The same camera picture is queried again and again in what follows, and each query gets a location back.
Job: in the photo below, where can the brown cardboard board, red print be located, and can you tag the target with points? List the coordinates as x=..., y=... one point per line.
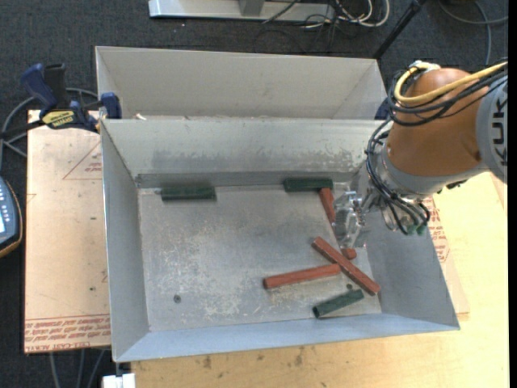
x=64, y=224

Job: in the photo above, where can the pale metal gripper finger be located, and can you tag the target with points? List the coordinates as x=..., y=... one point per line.
x=345, y=212
x=357, y=233

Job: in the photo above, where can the red-brown flat block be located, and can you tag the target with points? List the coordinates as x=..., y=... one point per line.
x=327, y=202
x=343, y=263
x=301, y=276

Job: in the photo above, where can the dark green flat block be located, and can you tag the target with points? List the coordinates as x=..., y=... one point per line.
x=337, y=303
x=307, y=184
x=187, y=193

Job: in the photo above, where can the grey metal bin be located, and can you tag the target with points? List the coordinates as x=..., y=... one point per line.
x=226, y=241

